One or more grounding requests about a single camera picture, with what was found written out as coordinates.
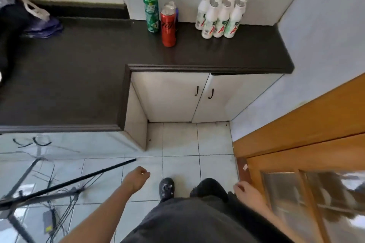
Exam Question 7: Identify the red cola can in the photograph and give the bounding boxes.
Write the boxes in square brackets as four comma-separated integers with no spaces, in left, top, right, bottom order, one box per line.
[160,6,177,47]

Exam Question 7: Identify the black bag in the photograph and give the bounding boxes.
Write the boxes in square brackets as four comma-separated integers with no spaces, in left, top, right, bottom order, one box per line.
[0,2,30,90]

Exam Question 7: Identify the cluster of small white bottles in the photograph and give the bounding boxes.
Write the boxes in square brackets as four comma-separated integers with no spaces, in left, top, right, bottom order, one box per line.
[195,0,248,39]

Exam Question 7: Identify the person's left forearm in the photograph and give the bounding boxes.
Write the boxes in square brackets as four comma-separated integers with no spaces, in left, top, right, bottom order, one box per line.
[58,186,137,243]

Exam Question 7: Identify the person's left hand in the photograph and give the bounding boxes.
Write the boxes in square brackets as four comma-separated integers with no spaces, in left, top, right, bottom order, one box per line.
[122,166,151,195]

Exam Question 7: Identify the green Sprite can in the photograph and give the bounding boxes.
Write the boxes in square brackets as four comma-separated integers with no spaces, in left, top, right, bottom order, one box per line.
[142,0,160,33]

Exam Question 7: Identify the purple plastic bag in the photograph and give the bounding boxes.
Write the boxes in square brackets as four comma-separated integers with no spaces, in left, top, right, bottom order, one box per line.
[21,16,64,38]

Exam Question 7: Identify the white corner base cabinet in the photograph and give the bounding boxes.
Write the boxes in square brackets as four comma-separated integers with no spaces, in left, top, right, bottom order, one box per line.
[0,80,148,166]

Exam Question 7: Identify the person's black trousers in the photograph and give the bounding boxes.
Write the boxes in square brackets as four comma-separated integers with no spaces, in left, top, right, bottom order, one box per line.
[189,178,229,202]

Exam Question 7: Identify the white coiled cable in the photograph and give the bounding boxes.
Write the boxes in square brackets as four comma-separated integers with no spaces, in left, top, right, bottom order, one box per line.
[21,0,51,22]

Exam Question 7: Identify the person's right hand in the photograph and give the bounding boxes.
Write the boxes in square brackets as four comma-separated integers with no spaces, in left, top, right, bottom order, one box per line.
[233,181,270,211]

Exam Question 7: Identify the black tripod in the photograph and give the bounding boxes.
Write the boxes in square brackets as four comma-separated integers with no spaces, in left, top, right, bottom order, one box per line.
[0,158,137,243]

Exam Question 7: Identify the person's right forearm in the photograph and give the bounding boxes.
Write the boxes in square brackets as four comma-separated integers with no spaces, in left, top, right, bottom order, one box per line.
[256,203,296,243]

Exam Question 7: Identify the blue Pepsi can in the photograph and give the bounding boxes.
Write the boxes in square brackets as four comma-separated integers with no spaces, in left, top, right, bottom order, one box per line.
[167,1,179,33]

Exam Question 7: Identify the person's black left shoe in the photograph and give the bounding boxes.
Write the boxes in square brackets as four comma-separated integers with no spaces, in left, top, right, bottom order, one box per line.
[159,177,175,202]

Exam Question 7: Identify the thin black cable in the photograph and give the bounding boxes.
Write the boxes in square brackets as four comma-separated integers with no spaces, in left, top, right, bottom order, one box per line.
[48,163,105,238]

